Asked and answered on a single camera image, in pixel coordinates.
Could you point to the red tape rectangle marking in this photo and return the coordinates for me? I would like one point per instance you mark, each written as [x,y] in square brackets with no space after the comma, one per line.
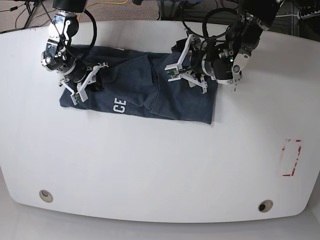
[290,156]

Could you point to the aluminium frame stand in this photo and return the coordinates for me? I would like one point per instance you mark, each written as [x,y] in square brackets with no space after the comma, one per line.
[167,8]

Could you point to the white power strip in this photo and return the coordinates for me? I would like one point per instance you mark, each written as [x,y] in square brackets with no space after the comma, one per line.
[309,12]

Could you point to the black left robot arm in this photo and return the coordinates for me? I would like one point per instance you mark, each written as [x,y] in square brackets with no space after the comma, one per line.
[223,57]

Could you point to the right table cable grommet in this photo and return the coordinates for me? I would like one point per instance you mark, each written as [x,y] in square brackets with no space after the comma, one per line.
[265,206]

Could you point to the left table cable grommet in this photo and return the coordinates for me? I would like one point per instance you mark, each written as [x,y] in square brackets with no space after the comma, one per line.
[46,196]

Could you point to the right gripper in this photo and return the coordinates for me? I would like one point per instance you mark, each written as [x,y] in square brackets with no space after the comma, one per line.
[80,73]

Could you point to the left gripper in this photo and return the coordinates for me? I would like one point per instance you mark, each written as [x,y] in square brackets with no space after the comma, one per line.
[195,59]

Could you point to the table cable grommet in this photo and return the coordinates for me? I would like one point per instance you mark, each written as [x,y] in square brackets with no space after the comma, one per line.
[265,206]
[46,196]

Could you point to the dark blue t-shirt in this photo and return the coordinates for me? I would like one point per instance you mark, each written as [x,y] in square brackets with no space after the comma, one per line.
[136,83]

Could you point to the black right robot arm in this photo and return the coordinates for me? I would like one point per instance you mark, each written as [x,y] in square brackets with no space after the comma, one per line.
[73,62]

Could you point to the black tripod leg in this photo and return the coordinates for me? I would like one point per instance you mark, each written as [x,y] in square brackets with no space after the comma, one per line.
[31,7]

